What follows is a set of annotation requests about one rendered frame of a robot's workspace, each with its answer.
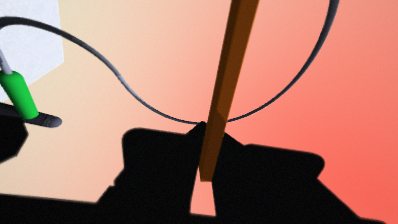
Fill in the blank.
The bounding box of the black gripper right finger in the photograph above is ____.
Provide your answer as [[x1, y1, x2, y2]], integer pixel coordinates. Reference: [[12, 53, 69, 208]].
[[211, 132, 325, 218]]

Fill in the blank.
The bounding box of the orange handle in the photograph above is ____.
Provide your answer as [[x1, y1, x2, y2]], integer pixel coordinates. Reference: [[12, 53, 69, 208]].
[[199, 0, 260, 182]]

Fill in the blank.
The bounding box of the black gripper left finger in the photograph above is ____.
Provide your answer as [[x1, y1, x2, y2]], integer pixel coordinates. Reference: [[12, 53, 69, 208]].
[[122, 121, 206, 196]]

